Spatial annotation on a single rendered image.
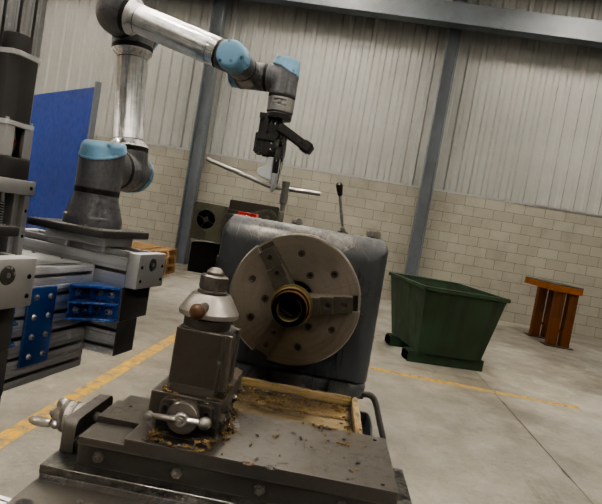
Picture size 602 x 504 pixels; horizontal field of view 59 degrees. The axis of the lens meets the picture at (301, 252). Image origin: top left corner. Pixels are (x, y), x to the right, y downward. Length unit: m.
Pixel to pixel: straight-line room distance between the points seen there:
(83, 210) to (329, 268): 0.65
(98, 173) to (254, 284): 0.51
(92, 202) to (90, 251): 0.13
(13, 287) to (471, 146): 10.96
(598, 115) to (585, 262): 2.96
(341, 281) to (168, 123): 11.01
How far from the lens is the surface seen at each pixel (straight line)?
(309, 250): 1.24
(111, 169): 1.49
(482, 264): 11.51
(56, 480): 0.75
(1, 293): 1.04
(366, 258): 1.40
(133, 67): 1.67
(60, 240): 1.52
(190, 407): 0.69
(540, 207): 11.81
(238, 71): 1.42
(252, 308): 1.27
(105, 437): 0.73
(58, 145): 6.75
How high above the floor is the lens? 1.26
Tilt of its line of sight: 3 degrees down
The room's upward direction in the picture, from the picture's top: 10 degrees clockwise
